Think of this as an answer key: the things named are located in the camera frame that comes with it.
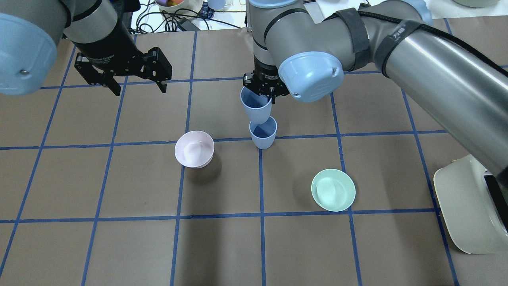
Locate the cream tray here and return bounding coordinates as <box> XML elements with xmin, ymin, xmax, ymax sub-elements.
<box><xmin>433</xmin><ymin>155</ymin><xmax>508</xmax><ymax>255</ymax></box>

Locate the mint green bowl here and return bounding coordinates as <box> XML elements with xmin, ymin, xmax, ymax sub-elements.
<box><xmin>311</xmin><ymin>169</ymin><xmax>357</xmax><ymax>212</ymax></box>

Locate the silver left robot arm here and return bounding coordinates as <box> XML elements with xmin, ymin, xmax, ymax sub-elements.
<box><xmin>0</xmin><ymin>0</ymin><xmax>172</xmax><ymax>96</ymax></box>

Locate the darker blue cup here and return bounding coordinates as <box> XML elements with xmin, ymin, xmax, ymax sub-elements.
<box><xmin>249</xmin><ymin>116</ymin><xmax>278</xmax><ymax>150</ymax></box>

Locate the aluminium frame post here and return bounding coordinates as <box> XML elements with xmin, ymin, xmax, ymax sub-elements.
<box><xmin>245</xmin><ymin>0</ymin><xmax>253</xmax><ymax>34</ymax></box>

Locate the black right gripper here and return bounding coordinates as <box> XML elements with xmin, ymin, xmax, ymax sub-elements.
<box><xmin>243</xmin><ymin>60</ymin><xmax>290</xmax><ymax>104</ymax></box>

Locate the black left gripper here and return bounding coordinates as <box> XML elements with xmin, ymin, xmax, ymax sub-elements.
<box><xmin>74</xmin><ymin>24</ymin><xmax>173</xmax><ymax>96</ymax></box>

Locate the pink bowl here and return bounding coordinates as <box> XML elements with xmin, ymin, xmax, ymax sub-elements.
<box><xmin>174</xmin><ymin>130</ymin><xmax>215</xmax><ymax>169</ymax></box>

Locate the bowl with foam blocks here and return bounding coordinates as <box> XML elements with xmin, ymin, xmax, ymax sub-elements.
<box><xmin>155</xmin><ymin>0</ymin><xmax>203</xmax><ymax>15</ymax></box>

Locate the light blue cup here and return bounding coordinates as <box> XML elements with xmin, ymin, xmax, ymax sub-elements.
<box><xmin>240</xmin><ymin>87</ymin><xmax>272</xmax><ymax>125</ymax></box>

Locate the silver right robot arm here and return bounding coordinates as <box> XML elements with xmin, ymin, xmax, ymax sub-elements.
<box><xmin>244</xmin><ymin>0</ymin><xmax>508</xmax><ymax>184</ymax></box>

